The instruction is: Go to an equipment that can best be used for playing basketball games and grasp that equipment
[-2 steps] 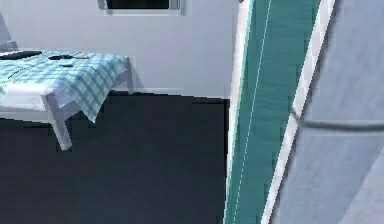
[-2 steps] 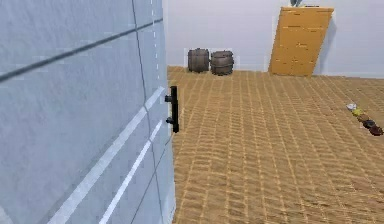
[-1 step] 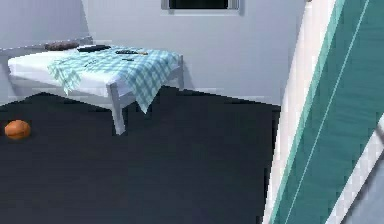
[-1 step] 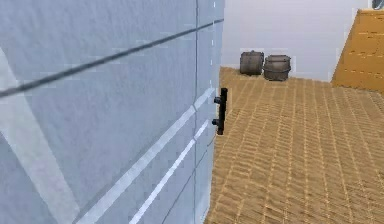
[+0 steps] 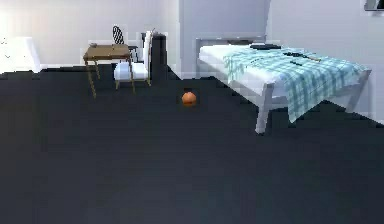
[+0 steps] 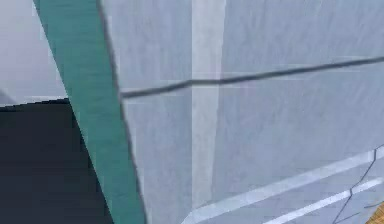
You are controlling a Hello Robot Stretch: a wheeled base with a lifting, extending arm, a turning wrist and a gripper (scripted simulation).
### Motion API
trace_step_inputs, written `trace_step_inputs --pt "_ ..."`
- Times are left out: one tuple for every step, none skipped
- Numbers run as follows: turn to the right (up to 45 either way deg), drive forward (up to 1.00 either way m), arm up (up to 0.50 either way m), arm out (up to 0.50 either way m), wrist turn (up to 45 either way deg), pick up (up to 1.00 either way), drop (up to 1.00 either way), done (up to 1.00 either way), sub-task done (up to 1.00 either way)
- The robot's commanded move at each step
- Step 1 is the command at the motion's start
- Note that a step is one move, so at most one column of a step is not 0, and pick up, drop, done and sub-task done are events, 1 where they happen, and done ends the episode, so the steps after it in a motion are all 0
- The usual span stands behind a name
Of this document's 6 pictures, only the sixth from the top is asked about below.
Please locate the grey cupboard with teal side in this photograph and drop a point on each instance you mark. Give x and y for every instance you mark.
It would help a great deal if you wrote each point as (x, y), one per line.
(273, 120)

